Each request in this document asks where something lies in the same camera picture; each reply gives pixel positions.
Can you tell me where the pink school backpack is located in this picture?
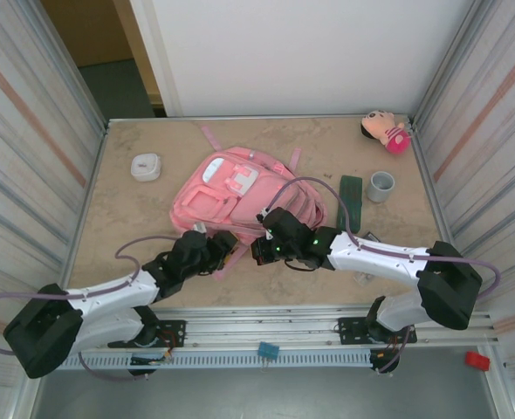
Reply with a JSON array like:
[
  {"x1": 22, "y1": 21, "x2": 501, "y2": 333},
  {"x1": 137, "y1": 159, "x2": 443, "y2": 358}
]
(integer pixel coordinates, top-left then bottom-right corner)
[{"x1": 169, "y1": 125, "x2": 328, "y2": 280}]

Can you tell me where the green pencil case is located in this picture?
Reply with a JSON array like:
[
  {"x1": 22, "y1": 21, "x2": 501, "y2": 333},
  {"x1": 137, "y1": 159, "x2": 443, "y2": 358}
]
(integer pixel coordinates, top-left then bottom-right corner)
[{"x1": 335, "y1": 174, "x2": 365, "y2": 235}]

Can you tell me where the blue connector block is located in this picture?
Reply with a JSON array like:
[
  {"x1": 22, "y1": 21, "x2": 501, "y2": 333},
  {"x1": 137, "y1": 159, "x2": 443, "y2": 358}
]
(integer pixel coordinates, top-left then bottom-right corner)
[{"x1": 257, "y1": 341, "x2": 282, "y2": 361}]

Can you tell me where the small white square box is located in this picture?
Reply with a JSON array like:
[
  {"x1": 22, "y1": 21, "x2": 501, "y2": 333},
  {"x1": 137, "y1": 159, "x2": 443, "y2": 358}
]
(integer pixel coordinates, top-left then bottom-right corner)
[{"x1": 130, "y1": 152, "x2": 163, "y2": 182}]

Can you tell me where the grey cup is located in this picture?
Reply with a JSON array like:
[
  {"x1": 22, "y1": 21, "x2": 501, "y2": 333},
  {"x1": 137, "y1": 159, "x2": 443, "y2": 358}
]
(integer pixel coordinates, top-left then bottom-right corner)
[{"x1": 369, "y1": 170, "x2": 397, "y2": 203}]

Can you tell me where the aluminium table border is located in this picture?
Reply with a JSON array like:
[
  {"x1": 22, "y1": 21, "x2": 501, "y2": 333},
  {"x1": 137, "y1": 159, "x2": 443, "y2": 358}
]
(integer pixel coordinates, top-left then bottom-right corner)
[{"x1": 58, "y1": 113, "x2": 470, "y2": 307}]

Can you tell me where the plush doll with pink body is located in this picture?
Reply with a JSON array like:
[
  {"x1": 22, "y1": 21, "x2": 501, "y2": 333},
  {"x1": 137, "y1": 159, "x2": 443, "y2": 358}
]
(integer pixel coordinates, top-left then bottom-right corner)
[{"x1": 360, "y1": 109, "x2": 412, "y2": 155}]

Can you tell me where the red block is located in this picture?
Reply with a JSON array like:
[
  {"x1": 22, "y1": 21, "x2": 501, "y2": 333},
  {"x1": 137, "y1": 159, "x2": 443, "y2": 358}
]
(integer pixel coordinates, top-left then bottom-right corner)
[{"x1": 465, "y1": 351, "x2": 491, "y2": 373}]

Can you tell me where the brown wooden door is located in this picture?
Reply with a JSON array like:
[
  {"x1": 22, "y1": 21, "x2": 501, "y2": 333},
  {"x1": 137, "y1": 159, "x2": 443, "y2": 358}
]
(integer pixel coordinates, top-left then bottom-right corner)
[{"x1": 41, "y1": 0, "x2": 162, "y2": 118}]

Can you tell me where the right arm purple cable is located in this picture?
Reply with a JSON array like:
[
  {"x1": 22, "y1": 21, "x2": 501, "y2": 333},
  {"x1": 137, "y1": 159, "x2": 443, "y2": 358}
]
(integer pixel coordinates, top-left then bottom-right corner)
[{"x1": 261, "y1": 176, "x2": 502, "y2": 303}]

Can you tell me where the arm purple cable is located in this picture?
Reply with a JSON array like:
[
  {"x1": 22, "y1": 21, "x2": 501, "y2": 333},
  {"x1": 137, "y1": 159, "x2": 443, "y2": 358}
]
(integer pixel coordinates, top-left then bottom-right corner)
[
  {"x1": 261, "y1": 176, "x2": 502, "y2": 303},
  {"x1": 0, "y1": 234, "x2": 187, "y2": 355}
]

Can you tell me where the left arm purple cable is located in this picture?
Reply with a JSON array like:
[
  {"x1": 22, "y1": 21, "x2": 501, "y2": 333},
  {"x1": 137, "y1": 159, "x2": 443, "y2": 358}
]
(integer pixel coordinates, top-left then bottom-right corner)
[{"x1": 0, "y1": 234, "x2": 187, "y2": 355}]

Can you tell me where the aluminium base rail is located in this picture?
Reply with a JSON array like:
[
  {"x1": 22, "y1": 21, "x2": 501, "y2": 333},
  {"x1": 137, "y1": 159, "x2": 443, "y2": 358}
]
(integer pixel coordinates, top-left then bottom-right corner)
[{"x1": 34, "y1": 305, "x2": 501, "y2": 351}]

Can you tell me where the white slotted cable duct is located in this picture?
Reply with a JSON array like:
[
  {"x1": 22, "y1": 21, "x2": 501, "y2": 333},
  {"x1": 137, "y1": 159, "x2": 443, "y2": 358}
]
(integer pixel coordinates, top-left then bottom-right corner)
[{"x1": 43, "y1": 351, "x2": 373, "y2": 371}]

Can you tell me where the aluminium frame post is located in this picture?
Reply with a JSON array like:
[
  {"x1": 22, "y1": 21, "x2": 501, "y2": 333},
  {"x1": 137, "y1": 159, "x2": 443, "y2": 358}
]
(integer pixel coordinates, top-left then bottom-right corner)
[
  {"x1": 38, "y1": 0, "x2": 111, "y2": 132},
  {"x1": 412, "y1": 0, "x2": 497, "y2": 126}
]

